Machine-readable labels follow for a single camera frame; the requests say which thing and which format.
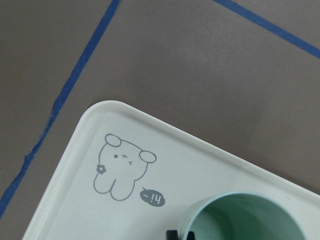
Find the pale green cup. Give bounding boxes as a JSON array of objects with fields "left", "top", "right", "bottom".
[{"left": 177, "top": 192, "right": 306, "bottom": 240}]

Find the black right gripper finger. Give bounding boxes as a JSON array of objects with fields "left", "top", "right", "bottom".
[{"left": 166, "top": 230, "right": 195, "bottom": 240}]

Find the cream rabbit tray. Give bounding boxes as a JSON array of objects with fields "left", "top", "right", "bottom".
[{"left": 23, "top": 100, "right": 320, "bottom": 240}]

